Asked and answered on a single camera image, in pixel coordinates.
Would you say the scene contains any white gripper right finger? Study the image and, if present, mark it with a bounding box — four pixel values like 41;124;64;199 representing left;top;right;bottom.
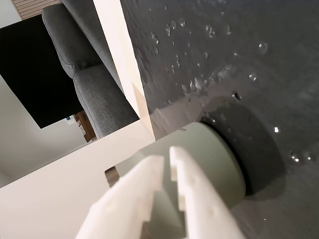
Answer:
169;145;248;239

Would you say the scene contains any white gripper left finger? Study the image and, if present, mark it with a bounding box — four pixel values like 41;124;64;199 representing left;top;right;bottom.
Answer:
74;155;165;239

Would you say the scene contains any pale green metal cup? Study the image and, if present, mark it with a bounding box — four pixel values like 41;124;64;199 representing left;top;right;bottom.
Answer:
104;121;248;236

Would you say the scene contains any brown cardboard box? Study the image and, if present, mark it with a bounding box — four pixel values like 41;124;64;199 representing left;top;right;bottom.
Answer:
73;111;97;143

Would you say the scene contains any pale wooden board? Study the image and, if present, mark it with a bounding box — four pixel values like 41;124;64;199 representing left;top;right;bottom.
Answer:
119;31;157;141

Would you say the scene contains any grey fabric sofa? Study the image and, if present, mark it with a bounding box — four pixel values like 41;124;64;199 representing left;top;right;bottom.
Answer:
41;0;141;139

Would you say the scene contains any dark grey table mat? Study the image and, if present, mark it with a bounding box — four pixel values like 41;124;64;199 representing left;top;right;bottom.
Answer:
119;0;319;239

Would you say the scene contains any black flat panel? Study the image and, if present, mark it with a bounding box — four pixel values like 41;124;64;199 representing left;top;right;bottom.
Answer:
0;13;84;129

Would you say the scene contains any wooden slat wall panel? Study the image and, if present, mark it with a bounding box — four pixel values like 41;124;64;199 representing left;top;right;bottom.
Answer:
14;0;63;21

